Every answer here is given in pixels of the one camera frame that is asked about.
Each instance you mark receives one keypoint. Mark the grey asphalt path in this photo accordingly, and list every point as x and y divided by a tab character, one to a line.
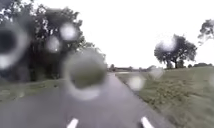
108	110

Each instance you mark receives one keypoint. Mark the robot's own part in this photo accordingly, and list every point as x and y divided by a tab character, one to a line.
73	123
146	122

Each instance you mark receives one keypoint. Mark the broad dark tree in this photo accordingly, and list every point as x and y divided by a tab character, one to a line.
176	51

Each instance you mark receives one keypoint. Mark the row of dark trees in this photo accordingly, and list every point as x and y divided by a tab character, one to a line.
38	46

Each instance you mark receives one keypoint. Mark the grass slope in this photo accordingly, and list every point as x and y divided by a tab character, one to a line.
185	93

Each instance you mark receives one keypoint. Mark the grass verge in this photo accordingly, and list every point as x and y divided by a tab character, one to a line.
18	90

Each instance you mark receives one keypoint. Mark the tall thin-trunk tree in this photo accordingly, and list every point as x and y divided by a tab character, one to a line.
210	31

